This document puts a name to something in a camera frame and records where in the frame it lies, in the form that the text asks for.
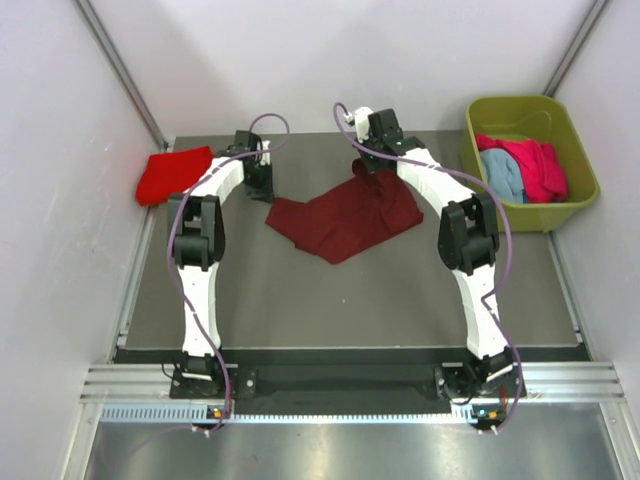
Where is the dark red t-shirt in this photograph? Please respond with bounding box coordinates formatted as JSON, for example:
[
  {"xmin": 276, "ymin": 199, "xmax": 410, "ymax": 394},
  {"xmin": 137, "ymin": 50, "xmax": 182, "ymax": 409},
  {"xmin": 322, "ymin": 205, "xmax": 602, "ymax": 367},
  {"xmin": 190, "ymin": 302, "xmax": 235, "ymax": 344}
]
[{"xmin": 266, "ymin": 159, "xmax": 424, "ymax": 264}]

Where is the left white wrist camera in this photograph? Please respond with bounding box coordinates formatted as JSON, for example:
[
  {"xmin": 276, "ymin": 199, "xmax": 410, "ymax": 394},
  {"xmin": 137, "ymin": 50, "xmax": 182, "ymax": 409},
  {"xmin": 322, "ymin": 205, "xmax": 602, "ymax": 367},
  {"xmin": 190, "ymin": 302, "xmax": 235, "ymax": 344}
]
[{"xmin": 258, "ymin": 140, "xmax": 271, "ymax": 167}]

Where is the olive green plastic bin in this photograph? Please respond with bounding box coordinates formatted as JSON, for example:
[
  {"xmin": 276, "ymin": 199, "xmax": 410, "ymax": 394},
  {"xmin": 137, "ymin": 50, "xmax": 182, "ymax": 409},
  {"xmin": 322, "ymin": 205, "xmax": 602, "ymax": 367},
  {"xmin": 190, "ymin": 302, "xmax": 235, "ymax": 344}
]
[{"xmin": 460, "ymin": 95, "xmax": 600, "ymax": 232}]

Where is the pink garment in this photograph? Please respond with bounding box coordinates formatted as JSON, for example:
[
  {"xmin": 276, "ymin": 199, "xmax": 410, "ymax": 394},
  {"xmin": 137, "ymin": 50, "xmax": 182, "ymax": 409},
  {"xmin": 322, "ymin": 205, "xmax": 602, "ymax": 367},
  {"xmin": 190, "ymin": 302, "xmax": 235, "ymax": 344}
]
[{"xmin": 475, "ymin": 134, "xmax": 569, "ymax": 204}]

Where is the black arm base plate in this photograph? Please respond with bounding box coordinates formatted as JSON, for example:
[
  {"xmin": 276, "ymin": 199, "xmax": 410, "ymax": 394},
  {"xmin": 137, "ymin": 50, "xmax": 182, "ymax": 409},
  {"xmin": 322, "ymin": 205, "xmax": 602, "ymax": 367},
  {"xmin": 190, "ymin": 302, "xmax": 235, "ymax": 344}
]
[{"xmin": 168, "ymin": 363, "xmax": 526, "ymax": 402}]

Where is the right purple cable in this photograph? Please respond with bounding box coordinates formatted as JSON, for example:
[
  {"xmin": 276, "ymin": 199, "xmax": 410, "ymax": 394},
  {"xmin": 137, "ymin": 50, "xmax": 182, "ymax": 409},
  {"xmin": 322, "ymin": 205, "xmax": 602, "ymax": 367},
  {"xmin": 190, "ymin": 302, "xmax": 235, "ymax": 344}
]
[{"xmin": 332, "ymin": 101, "xmax": 523, "ymax": 435}]

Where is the grey slotted cable duct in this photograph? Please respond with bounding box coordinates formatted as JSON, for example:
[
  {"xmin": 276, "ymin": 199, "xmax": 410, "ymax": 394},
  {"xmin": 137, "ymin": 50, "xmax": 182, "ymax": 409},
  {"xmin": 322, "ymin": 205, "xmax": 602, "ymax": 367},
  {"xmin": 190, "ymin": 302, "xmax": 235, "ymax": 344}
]
[{"xmin": 100, "ymin": 403, "xmax": 500, "ymax": 425}]

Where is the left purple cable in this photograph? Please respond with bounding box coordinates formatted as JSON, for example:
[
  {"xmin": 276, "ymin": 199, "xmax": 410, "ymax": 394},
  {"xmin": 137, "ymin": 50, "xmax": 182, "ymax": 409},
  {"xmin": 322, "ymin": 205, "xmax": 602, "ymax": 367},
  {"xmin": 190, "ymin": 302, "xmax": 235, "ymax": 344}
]
[{"xmin": 167, "ymin": 112, "xmax": 291, "ymax": 436}]

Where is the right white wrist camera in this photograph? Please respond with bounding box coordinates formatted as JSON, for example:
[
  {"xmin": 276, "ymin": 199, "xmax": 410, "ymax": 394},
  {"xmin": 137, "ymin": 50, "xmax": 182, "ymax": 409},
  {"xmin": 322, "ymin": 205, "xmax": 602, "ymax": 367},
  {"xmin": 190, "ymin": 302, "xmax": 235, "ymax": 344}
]
[{"xmin": 344, "ymin": 107, "xmax": 373, "ymax": 143}]

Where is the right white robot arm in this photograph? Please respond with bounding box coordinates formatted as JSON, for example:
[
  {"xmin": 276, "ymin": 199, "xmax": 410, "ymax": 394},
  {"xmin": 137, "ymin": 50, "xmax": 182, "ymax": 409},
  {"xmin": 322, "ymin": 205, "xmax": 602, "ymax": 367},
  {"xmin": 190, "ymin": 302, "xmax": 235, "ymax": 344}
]
[{"xmin": 344, "ymin": 107, "xmax": 514, "ymax": 402}]

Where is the aluminium front rail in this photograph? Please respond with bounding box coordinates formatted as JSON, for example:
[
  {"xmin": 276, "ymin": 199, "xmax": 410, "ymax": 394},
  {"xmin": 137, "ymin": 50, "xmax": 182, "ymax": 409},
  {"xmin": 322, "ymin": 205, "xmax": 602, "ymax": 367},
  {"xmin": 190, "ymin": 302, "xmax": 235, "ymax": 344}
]
[{"xmin": 80, "ymin": 362, "xmax": 624, "ymax": 402}]

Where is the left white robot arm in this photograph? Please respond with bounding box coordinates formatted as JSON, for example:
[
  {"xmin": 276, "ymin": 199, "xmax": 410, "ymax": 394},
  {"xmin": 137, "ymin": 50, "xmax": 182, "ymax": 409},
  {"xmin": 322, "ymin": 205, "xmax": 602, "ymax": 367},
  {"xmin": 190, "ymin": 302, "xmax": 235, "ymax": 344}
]
[{"xmin": 167, "ymin": 130, "xmax": 275, "ymax": 400}]

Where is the purple cable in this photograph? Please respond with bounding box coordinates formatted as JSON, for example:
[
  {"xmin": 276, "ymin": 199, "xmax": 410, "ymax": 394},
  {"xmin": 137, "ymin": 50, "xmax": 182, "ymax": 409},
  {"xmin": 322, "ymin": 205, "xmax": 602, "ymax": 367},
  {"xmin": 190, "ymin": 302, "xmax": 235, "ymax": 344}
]
[
  {"xmin": 332, "ymin": 101, "xmax": 523, "ymax": 435},
  {"xmin": 167, "ymin": 112, "xmax": 291, "ymax": 436}
]

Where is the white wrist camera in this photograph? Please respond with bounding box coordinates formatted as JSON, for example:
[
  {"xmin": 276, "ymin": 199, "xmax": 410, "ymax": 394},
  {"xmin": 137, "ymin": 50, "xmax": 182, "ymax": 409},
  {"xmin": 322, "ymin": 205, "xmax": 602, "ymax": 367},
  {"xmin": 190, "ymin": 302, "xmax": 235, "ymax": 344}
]
[
  {"xmin": 344, "ymin": 107, "xmax": 373, "ymax": 143},
  {"xmin": 258, "ymin": 140, "xmax": 271, "ymax": 167}
]

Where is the folded bright red t-shirt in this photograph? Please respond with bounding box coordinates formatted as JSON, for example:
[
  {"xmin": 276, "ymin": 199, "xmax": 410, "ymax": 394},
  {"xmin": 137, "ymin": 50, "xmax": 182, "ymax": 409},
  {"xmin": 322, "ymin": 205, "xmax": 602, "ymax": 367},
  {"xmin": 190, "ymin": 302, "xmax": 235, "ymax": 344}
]
[{"xmin": 135, "ymin": 146, "xmax": 214, "ymax": 206}]

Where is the light blue garment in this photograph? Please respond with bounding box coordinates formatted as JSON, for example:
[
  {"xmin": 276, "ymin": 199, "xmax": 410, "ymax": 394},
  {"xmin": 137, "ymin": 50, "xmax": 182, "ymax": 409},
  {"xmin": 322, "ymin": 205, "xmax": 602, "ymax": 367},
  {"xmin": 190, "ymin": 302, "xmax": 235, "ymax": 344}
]
[{"xmin": 480, "ymin": 148, "xmax": 526, "ymax": 204}]

